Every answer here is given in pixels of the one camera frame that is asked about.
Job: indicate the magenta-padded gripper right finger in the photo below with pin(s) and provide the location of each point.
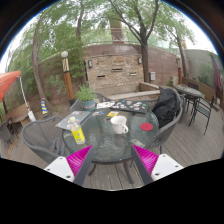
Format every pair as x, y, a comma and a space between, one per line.
146, 159

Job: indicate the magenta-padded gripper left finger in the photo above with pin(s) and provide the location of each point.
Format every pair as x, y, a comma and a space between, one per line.
78, 160

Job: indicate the clear bottle with yellow label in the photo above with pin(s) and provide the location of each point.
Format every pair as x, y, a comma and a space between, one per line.
78, 134

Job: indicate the flat round red coaster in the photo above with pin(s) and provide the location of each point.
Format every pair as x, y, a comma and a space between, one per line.
146, 127

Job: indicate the grey patio chair with jacket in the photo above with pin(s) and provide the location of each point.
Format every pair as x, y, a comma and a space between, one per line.
166, 133

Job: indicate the grey laptop with stickers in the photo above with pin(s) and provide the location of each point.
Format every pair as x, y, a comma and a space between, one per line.
81, 116

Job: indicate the white mug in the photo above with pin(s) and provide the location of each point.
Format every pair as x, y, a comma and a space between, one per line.
117, 125

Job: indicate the grey mesh patio chair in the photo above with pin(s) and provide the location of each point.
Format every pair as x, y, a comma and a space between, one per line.
36, 133

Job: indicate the small blue card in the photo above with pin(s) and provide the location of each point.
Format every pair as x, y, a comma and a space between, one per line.
98, 113

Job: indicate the black laptop with stickers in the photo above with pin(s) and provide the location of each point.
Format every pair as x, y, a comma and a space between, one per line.
130, 106

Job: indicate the black jacket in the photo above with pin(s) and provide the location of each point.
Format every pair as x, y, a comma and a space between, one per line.
166, 106

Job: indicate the white sticker sheet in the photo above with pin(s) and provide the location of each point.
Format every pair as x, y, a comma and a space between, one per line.
105, 105

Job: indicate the blue and yellow striped cone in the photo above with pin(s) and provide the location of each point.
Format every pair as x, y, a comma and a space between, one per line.
44, 107

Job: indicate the potted green plant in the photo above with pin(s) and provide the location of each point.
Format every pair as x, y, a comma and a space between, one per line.
87, 95

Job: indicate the black metal chair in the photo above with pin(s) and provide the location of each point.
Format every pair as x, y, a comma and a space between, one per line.
203, 110

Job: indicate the wooden bench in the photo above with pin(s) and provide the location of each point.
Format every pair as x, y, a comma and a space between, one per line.
16, 115

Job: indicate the dark folding chair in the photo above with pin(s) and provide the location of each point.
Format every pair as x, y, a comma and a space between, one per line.
6, 131

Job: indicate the dark round patio table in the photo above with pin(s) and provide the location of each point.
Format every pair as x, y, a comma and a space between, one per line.
188, 90

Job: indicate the dark forked tree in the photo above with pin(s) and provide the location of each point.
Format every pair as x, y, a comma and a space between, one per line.
145, 63

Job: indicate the slender leaning tree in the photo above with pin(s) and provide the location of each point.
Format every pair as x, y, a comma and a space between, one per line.
36, 73

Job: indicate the orange patio umbrella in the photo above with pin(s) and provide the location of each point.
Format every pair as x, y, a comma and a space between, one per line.
6, 83

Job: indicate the wooden lamp post with globe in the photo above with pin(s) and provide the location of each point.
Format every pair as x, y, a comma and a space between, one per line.
67, 80

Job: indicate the grey wall box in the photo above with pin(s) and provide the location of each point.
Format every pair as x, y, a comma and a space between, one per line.
152, 76

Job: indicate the short wooden lamp post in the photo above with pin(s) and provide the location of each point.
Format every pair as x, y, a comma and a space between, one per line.
179, 71

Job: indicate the wall lantern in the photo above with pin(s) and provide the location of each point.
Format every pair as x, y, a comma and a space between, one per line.
90, 63
139, 60

